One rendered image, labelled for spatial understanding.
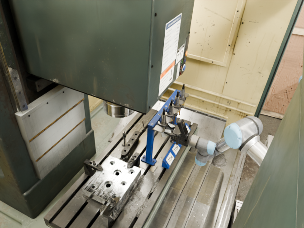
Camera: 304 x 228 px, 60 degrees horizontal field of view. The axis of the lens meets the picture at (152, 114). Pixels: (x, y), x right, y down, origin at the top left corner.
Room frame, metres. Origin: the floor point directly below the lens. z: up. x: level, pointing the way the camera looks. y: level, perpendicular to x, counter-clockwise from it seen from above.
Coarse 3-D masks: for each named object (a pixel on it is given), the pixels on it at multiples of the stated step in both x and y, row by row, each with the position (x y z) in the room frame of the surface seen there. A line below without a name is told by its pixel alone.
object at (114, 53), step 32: (32, 0) 1.04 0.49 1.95; (64, 0) 0.98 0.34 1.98; (96, 0) 0.92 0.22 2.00; (128, 0) 0.87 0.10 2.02; (160, 0) 0.89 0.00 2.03; (192, 0) 1.21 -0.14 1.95; (32, 32) 1.06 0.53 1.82; (64, 32) 0.99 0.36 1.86; (96, 32) 0.93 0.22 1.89; (128, 32) 0.87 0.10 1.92; (160, 32) 0.91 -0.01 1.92; (32, 64) 1.07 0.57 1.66; (64, 64) 1.00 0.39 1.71; (96, 64) 0.93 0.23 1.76; (128, 64) 0.87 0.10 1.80; (160, 64) 0.93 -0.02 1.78; (96, 96) 0.94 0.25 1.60; (128, 96) 0.87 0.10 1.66; (160, 96) 0.96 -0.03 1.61
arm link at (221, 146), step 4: (248, 116) 1.07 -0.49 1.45; (252, 116) 1.07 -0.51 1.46; (256, 120) 1.03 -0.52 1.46; (260, 120) 1.06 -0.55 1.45; (260, 124) 1.02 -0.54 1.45; (260, 128) 1.01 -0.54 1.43; (260, 132) 1.00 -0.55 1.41; (220, 140) 1.19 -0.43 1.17; (224, 140) 1.15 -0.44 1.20; (216, 144) 1.19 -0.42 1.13; (220, 144) 1.17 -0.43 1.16; (224, 144) 1.14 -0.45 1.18; (216, 148) 1.18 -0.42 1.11; (220, 148) 1.16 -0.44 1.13; (224, 148) 1.15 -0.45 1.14; (228, 148) 1.15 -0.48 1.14; (216, 152) 1.17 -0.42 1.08; (220, 152) 1.17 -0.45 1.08
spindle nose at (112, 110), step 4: (104, 100) 0.98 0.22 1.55; (104, 104) 0.99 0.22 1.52; (108, 104) 0.97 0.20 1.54; (112, 104) 0.96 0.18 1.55; (104, 108) 0.99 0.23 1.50; (108, 108) 0.97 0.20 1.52; (112, 108) 0.96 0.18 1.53; (116, 108) 0.95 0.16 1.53; (120, 108) 0.96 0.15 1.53; (124, 108) 0.96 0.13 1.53; (108, 112) 0.97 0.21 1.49; (112, 112) 0.96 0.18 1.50; (116, 112) 0.95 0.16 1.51; (120, 112) 0.96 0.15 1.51; (124, 112) 0.96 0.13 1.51; (128, 112) 0.97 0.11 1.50; (132, 112) 0.99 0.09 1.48; (112, 116) 0.96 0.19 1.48; (116, 116) 0.96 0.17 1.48; (120, 116) 0.96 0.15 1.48; (124, 116) 0.96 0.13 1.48
